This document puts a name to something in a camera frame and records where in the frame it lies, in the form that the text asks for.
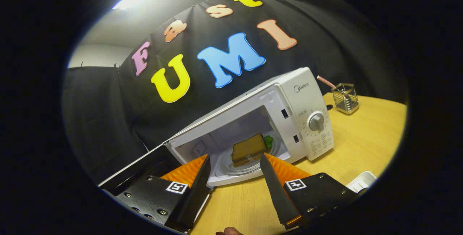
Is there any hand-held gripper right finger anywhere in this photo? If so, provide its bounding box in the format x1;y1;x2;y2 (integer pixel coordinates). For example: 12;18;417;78
260;153;359;230

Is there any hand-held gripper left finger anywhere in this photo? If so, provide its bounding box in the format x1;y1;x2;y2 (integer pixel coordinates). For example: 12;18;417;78
115;154;212;232

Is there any brown bread lettuce sandwich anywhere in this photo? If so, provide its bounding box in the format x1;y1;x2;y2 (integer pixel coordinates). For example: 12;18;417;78
231;133;274;168

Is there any white microwave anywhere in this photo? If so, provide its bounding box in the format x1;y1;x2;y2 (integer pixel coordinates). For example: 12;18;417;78
98;67;335;215

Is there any white rectangular tray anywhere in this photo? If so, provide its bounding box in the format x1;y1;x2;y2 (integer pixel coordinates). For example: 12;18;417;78
345;171;377;193

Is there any metal mesh holder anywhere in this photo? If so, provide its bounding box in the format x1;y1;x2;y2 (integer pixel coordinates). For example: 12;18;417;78
332;83;360;115

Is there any pink striped straw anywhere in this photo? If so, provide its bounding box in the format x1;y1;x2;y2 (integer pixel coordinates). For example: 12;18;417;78
317;75;337;89

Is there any black backdrop cloth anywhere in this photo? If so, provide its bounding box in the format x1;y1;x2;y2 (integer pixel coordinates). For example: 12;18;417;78
61;0;409;185

